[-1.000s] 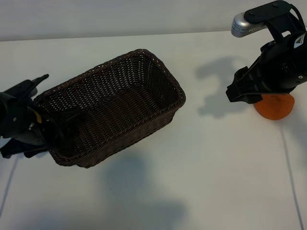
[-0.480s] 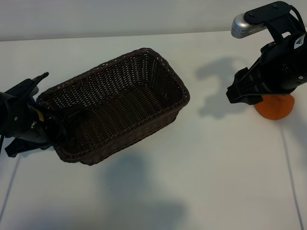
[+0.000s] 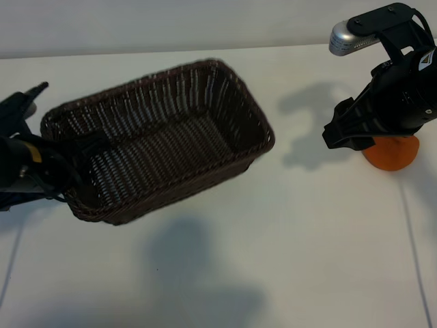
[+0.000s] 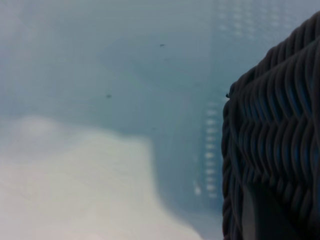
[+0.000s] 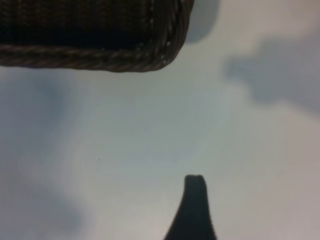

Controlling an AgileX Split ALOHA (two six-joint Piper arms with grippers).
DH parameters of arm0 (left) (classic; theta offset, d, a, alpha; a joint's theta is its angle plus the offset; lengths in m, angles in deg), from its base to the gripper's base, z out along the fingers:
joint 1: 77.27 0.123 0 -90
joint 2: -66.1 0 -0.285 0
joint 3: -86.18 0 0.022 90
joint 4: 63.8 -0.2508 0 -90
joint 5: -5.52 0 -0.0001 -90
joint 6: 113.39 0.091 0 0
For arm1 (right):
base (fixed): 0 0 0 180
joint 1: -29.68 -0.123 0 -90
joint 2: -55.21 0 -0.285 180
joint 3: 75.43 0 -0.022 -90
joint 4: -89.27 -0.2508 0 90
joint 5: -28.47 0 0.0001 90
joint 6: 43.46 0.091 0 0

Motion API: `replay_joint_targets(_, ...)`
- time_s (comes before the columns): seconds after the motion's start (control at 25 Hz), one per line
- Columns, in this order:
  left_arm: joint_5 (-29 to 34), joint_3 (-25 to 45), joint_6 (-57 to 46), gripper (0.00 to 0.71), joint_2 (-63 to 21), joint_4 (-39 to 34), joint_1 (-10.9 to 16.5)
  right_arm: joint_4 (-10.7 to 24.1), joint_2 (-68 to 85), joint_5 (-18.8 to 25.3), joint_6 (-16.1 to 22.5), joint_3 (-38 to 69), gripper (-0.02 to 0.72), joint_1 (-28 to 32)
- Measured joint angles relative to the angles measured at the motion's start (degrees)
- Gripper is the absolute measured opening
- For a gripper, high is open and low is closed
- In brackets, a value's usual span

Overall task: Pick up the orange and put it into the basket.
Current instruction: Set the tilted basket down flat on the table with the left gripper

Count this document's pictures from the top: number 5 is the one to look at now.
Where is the dark brown wicker basket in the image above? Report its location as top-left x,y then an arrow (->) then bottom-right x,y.
0,0 -> 196,74

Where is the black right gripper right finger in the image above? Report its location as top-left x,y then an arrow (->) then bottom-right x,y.
196,174 -> 219,240

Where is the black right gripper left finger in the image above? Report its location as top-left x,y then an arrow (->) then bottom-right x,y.
163,174 -> 198,240

